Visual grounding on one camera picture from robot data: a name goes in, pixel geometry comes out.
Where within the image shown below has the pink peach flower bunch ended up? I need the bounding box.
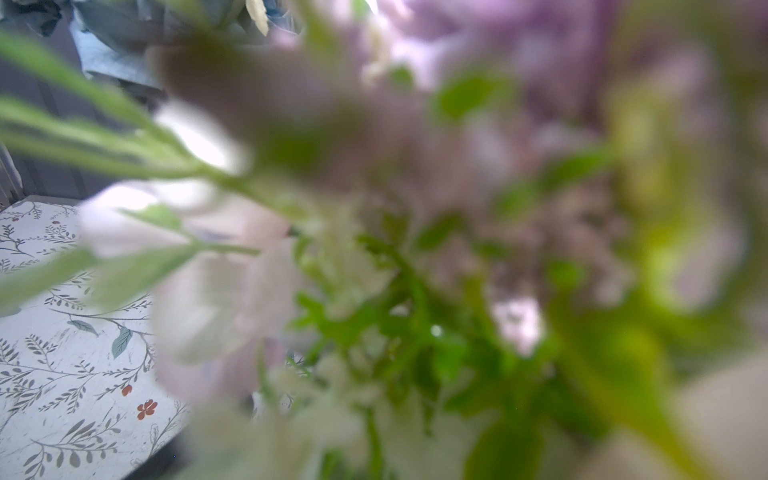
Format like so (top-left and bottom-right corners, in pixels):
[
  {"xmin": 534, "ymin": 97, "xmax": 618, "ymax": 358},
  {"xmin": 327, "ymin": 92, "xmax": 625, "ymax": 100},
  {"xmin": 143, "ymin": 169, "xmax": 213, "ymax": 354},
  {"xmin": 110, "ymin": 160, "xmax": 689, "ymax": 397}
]
[{"xmin": 1, "ymin": 1, "xmax": 767, "ymax": 479}]

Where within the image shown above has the dusty blue rose bunch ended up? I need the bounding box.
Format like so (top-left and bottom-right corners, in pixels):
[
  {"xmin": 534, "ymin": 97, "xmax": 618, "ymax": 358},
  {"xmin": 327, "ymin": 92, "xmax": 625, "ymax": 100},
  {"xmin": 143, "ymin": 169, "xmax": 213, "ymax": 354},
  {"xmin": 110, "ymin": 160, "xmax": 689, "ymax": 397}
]
[{"xmin": 1, "ymin": 0, "xmax": 296, "ymax": 91}]

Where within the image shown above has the floral patterned table mat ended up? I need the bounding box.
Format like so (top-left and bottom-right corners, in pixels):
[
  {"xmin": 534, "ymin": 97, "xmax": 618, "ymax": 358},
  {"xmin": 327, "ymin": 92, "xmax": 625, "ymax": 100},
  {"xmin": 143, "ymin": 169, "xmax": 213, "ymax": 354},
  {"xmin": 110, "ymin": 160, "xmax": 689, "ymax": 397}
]
[{"xmin": 0, "ymin": 197, "xmax": 193, "ymax": 480}]

